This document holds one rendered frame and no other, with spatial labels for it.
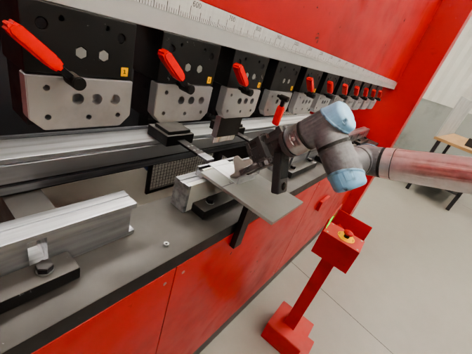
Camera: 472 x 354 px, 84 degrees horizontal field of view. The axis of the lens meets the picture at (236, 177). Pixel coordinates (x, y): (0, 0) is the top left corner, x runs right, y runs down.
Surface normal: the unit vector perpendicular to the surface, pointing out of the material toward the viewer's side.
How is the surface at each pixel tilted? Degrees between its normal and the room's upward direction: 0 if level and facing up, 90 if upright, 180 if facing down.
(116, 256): 0
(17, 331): 0
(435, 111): 90
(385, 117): 90
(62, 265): 0
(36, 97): 90
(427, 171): 86
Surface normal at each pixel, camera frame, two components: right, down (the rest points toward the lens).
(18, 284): 0.27, -0.85
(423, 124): -0.72, 0.14
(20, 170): 0.74, 0.48
